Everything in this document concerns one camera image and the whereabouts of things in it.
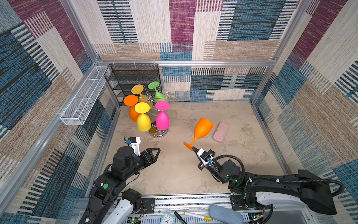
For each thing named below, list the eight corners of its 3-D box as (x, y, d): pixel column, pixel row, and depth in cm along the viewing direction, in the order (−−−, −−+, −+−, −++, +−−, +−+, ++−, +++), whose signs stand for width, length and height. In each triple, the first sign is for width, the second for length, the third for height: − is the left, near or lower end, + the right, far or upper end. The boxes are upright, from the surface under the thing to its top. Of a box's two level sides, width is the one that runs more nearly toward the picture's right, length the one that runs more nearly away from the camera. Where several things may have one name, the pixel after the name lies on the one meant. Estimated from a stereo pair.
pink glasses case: (211, 138, 101) (212, 136, 99) (219, 122, 110) (220, 120, 108) (222, 143, 98) (222, 141, 96) (229, 126, 107) (230, 124, 105)
